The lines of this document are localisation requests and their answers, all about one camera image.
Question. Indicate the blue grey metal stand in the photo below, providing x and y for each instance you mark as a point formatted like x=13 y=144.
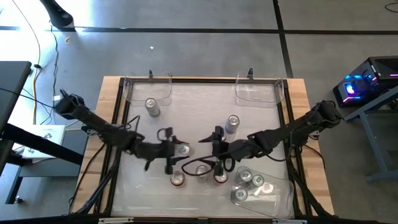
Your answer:
x=382 y=176

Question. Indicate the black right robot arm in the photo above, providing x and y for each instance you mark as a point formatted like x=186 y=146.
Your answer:
x=289 y=130

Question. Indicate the black computer with coloured lights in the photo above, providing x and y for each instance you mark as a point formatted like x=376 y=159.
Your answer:
x=373 y=74

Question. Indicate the black desk leg frame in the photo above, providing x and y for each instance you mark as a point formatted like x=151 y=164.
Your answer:
x=46 y=145

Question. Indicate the black desk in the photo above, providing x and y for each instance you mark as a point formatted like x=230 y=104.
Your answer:
x=12 y=87

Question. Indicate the black stand base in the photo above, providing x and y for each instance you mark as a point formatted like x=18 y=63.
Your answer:
x=57 y=14

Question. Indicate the white paper box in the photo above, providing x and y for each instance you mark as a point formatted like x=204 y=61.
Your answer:
x=51 y=133

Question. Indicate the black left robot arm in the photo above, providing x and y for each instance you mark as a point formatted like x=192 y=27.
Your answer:
x=99 y=127

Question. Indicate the white metal bracket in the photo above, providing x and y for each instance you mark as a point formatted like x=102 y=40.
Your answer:
x=289 y=221
x=115 y=220

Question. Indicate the white plug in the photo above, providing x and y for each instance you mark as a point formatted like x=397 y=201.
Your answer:
x=56 y=97

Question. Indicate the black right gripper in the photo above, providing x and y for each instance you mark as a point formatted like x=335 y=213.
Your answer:
x=233 y=149

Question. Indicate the black table frame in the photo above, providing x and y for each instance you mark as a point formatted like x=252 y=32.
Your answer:
x=202 y=80

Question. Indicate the Spindrift lemon sparkling water can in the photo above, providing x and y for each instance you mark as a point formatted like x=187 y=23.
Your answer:
x=153 y=109
x=202 y=170

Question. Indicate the black diagonal frame strut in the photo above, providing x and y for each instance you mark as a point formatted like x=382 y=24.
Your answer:
x=94 y=186
x=311 y=193

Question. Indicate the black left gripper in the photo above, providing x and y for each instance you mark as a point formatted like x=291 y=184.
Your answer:
x=158 y=151

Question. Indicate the black bin clamp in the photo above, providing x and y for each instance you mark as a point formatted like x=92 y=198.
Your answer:
x=150 y=74
x=250 y=74

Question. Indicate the clear plastic bin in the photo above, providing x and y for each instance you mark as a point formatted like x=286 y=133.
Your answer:
x=136 y=93
x=258 y=93
x=273 y=202

